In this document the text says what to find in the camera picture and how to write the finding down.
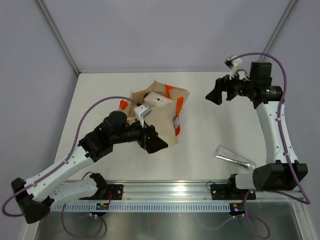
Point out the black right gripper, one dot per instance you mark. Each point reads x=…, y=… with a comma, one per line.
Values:
x=223, y=84

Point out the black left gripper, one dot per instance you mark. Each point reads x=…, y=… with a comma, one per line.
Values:
x=149, y=139

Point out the cream canvas tote bag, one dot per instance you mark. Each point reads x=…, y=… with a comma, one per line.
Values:
x=166, y=118

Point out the white rectangular lotion bottle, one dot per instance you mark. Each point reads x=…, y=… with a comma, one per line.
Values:
x=153, y=99

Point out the silver cosmetic tube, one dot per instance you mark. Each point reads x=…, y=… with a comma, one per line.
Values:
x=224, y=153

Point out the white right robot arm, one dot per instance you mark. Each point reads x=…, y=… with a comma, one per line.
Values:
x=293, y=175

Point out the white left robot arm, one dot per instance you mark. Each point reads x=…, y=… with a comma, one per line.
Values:
x=38, y=195

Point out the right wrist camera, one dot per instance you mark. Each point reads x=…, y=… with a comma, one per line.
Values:
x=234, y=63

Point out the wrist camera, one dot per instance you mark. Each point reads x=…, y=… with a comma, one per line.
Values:
x=141, y=112
x=234, y=63

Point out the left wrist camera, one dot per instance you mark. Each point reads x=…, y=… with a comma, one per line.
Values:
x=141, y=112

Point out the aluminium mounting rail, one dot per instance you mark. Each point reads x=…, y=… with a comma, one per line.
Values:
x=160, y=191

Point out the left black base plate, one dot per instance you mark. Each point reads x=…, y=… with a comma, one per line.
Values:
x=114, y=192

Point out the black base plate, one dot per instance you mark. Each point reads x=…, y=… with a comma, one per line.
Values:
x=224, y=192
x=114, y=192

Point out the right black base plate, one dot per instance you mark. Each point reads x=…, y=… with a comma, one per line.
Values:
x=224, y=192

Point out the right aluminium frame post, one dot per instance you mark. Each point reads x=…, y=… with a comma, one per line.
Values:
x=278, y=29

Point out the aluminium frame post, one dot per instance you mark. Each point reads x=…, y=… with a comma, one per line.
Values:
x=278, y=29
x=48, y=18

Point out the white slotted cable duct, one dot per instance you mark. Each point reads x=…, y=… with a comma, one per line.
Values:
x=152, y=207

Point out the left aluminium frame post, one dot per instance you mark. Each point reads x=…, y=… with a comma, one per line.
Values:
x=48, y=18

